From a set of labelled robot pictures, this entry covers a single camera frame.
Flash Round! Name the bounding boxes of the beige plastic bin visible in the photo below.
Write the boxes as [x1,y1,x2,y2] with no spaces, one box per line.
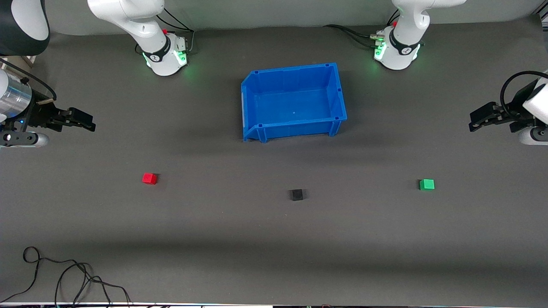
[0,55,37,74]

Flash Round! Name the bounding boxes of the dark grey table mat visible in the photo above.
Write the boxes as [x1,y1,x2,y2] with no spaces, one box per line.
[0,15,548,305]

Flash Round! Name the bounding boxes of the blue plastic storage bin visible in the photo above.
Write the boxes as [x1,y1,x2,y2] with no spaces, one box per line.
[241,62,348,143]

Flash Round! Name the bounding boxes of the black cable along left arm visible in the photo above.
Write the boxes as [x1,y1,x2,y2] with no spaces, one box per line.
[500,70,548,125]

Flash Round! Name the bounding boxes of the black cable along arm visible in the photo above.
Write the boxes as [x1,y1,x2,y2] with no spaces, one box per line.
[500,70,548,125]
[0,58,57,101]

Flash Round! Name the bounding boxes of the black cable along right arm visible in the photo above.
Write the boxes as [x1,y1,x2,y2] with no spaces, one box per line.
[0,58,57,101]

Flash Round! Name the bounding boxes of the black right arm base cables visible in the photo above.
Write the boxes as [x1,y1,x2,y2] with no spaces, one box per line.
[155,8,196,55]

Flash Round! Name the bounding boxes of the black arm base cables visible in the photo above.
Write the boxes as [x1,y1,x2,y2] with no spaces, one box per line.
[155,8,196,55]
[323,11,401,48]

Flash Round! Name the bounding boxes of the loose thin black cable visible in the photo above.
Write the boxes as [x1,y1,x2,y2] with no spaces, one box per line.
[0,246,131,307]

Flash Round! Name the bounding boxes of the black left arm base cables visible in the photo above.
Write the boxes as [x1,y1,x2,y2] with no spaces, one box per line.
[323,11,401,48]

